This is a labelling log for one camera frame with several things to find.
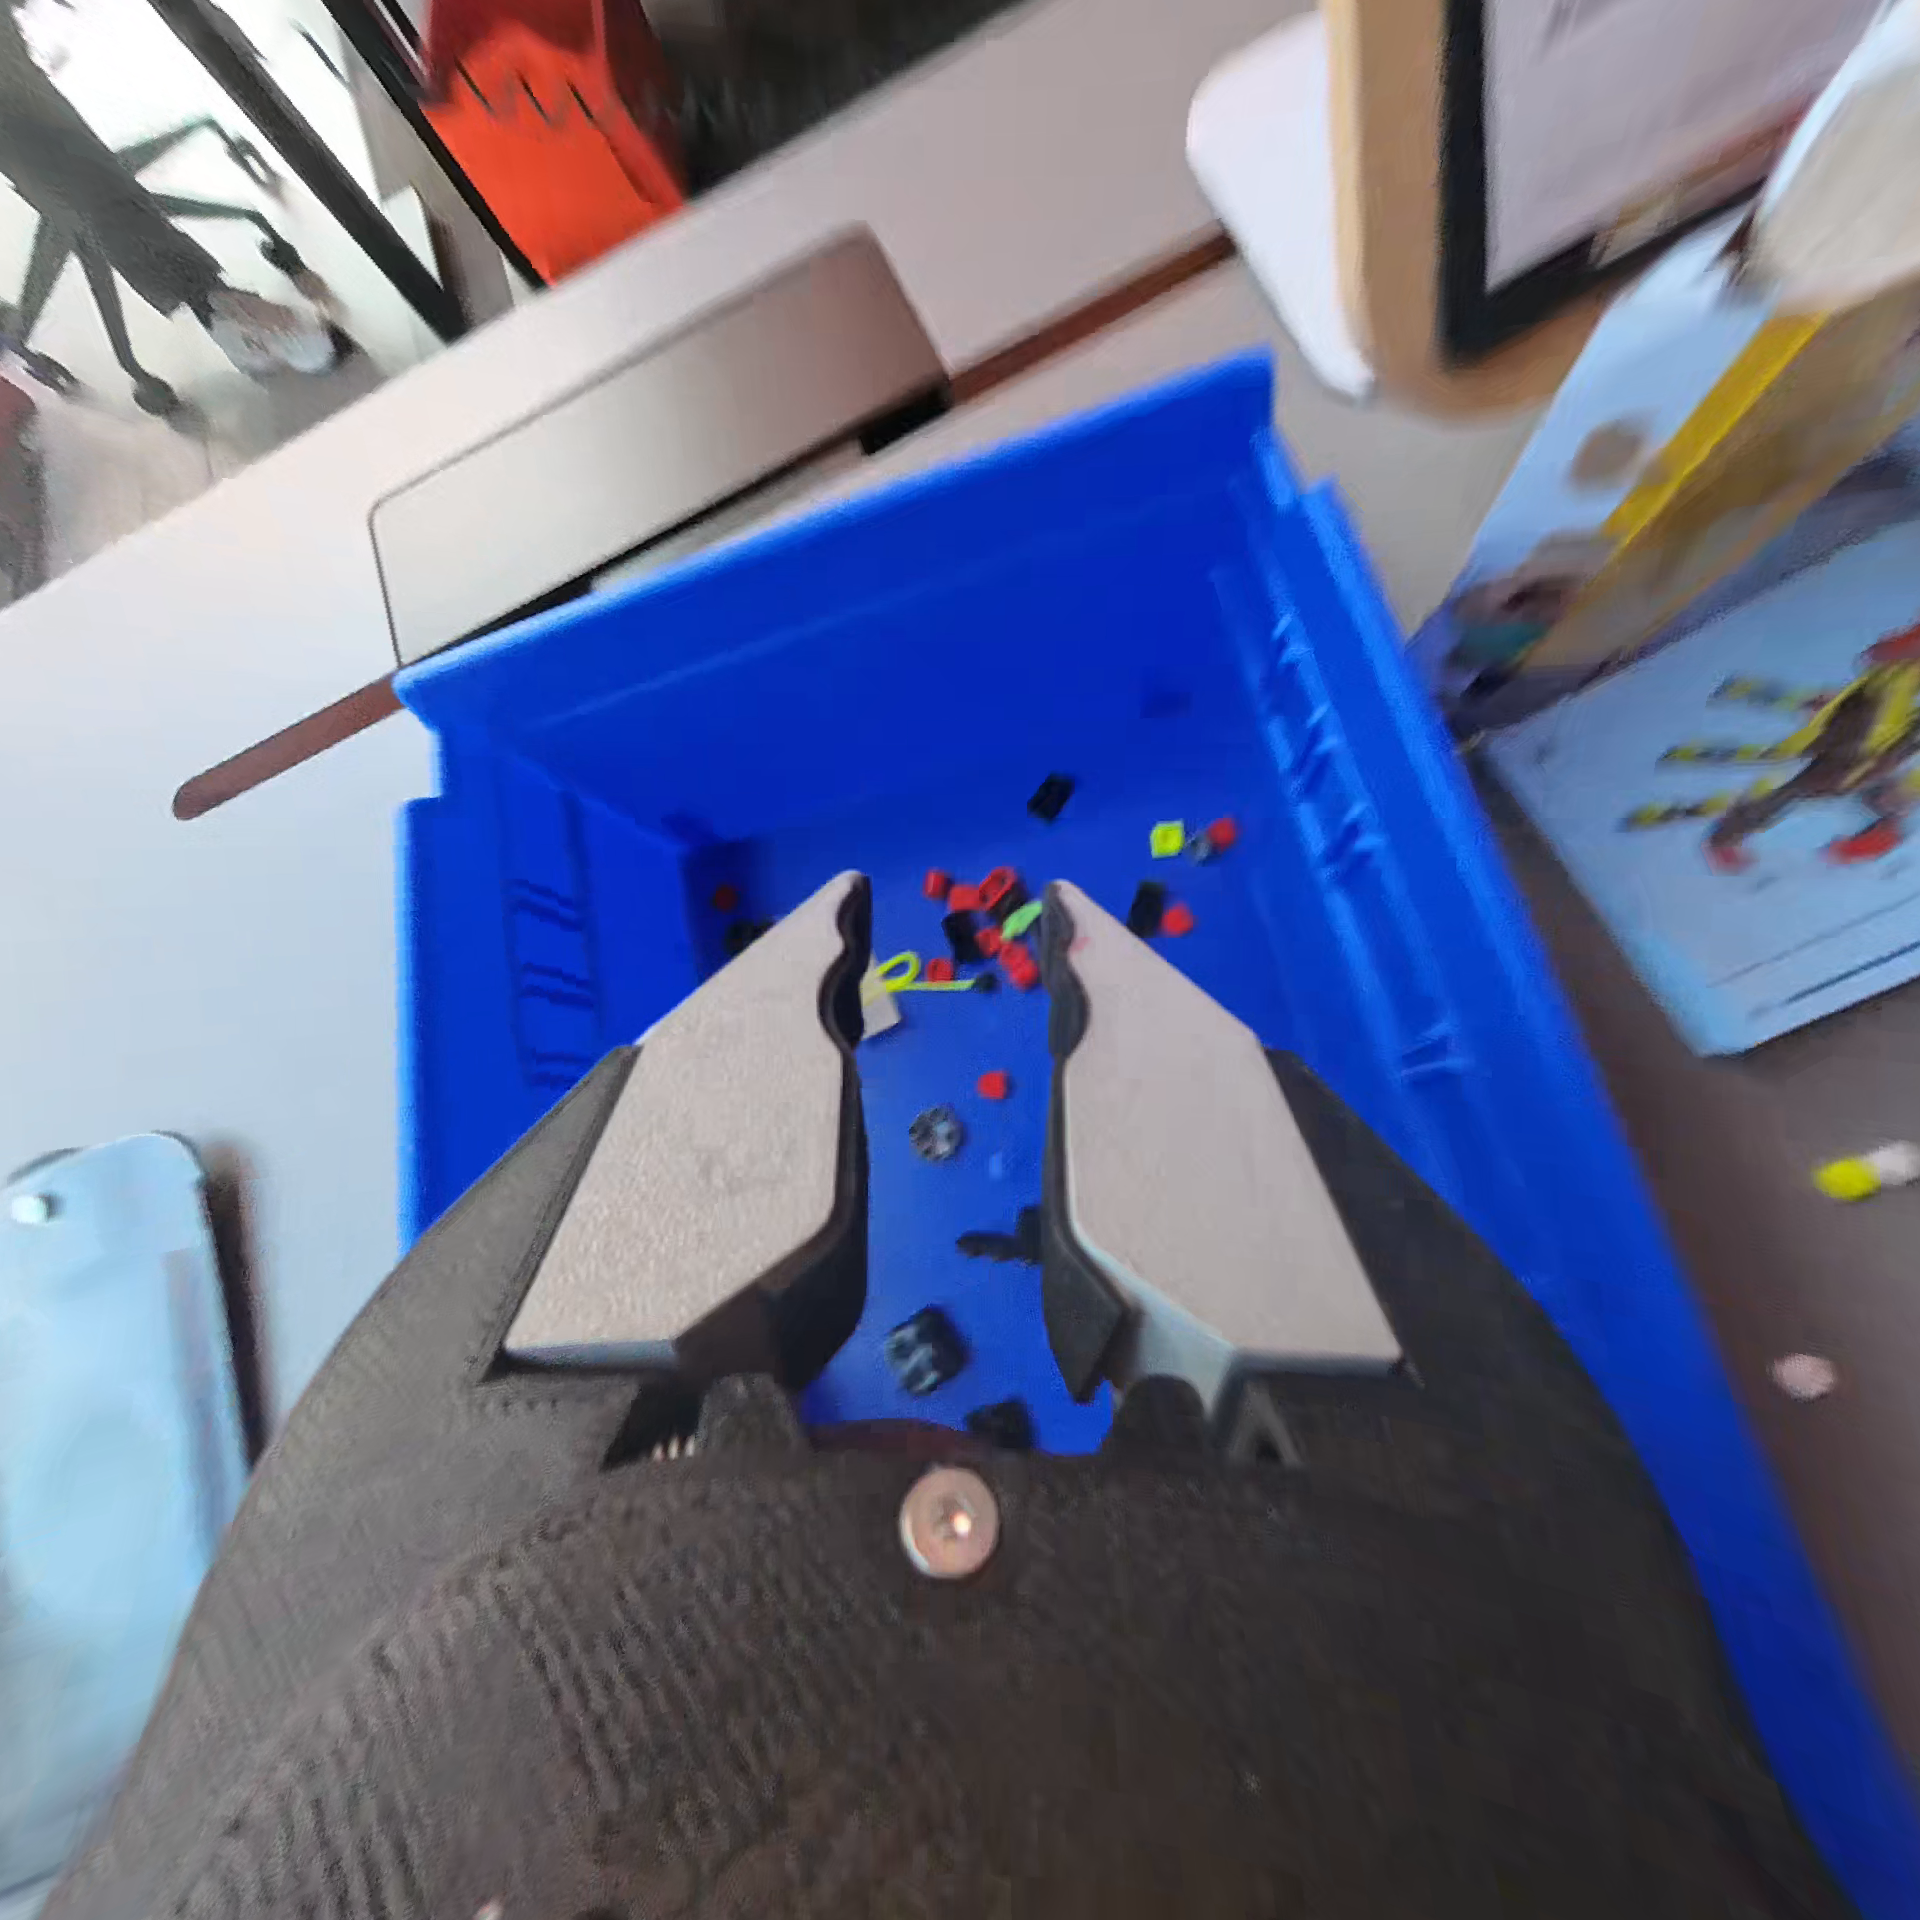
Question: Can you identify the lego instruction booklet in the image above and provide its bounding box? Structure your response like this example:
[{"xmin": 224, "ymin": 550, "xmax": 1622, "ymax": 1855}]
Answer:
[{"xmin": 1477, "ymin": 450, "xmax": 1920, "ymax": 1059}]

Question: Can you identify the orange bag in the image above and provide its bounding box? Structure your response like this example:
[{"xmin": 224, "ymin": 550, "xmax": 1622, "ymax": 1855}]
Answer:
[{"xmin": 417, "ymin": 0, "xmax": 694, "ymax": 289}]

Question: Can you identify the clear plastic bag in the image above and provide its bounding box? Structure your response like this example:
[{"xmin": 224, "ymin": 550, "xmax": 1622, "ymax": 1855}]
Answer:
[{"xmin": 0, "ymin": 1131, "xmax": 253, "ymax": 1896}]

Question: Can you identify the blue plastic bin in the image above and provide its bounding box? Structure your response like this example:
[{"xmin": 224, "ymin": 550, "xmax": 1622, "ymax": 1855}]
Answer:
[{"xmin": 394, "ymin": 349, "xmax": 1920, "ymax": 1920}]

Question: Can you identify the colourful lego box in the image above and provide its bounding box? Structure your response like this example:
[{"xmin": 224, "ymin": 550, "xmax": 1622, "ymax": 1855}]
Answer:
[{"xmin": 1410, "ymin": 0, "xmax": 1920, "ymax": 741}]

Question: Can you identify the grey closed laptop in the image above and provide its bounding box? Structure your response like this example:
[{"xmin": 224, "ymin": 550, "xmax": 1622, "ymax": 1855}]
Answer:
[{"xmin": 368, "ymin": 224, "xmax": 957, "ymax": 672}]

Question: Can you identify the yellow lego string with tag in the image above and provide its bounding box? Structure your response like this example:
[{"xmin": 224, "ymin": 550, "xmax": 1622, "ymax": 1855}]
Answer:
[{"xmin": 861, "ymin": 949, "xmax": 994, "ymax": 1041}]

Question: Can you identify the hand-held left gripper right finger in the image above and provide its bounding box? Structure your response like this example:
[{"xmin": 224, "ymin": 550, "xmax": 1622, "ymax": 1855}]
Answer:
[{"xmin": 1039, "ymin": 878, "xmax": 1406, "ymax": 1423}]

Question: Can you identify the black office chair base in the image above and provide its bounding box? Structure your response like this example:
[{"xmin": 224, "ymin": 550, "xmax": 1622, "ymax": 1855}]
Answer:
[{"xmin": 0, "ymin": 0, "xmax": 354, "ymax": 425}]

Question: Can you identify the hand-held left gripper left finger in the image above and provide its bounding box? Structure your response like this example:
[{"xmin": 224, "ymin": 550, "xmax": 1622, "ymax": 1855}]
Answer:
[{"xmin": 504, "ymin": 872, "xmax": 877, "ymax": 1393}]

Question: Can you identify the white stand base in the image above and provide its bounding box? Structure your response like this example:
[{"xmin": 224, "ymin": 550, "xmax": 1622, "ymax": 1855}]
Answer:
[{"xmin": 1184, "ymin": 13, "xmax": 1384, "ymax": 403}]

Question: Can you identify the black table frame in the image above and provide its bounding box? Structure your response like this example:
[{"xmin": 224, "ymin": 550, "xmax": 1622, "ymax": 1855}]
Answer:
[{"xmin": 151, "ymin": 0, "xmax": 545, "ymax": 345}]

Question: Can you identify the pile of small lego pieces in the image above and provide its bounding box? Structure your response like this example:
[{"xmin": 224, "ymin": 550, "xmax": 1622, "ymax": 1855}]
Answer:
[{"xmin": 705, "ymin": 774, "xmax": 1249, "ymax": 1455}]

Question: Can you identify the wooden framed display stand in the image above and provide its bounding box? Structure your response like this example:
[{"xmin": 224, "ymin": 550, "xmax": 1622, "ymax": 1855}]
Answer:
[{"xmin": 1329, "ymin": 0, "xmax": 1894, "ymax": 417}]

